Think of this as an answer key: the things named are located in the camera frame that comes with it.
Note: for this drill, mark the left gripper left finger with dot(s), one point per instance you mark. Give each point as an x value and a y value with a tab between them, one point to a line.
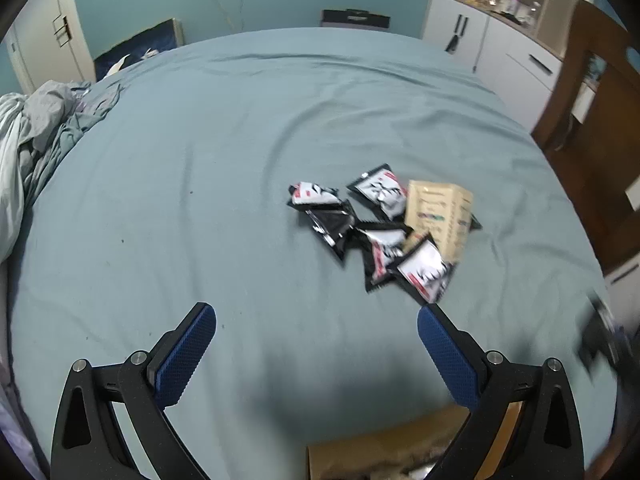
88	442

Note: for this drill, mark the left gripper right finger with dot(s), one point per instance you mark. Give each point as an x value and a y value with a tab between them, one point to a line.
522	421

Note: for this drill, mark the tan sachet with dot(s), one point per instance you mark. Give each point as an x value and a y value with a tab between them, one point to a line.
443	210

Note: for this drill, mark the lilac pillow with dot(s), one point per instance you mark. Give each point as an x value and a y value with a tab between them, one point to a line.
17	434

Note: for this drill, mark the brown cardboard box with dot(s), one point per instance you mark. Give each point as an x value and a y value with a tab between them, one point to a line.
407	451

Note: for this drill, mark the brown wooden chair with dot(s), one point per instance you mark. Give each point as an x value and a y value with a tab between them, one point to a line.
597	160

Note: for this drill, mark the teal bed sheet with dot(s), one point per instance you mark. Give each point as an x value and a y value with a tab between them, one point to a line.
180	195

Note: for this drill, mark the grey crumpled duvet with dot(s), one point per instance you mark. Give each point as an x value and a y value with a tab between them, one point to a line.
37	132

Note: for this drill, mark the white cabinet with drawers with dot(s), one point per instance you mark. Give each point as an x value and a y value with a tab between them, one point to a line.
517	48

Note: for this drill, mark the white wardrobe door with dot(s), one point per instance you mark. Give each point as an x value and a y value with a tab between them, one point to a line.
46	42

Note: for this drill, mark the dark blue framed picture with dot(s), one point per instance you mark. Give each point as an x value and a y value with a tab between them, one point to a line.
165	36

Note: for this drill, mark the black bag behind bed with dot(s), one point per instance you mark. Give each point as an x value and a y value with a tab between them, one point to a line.
353	18

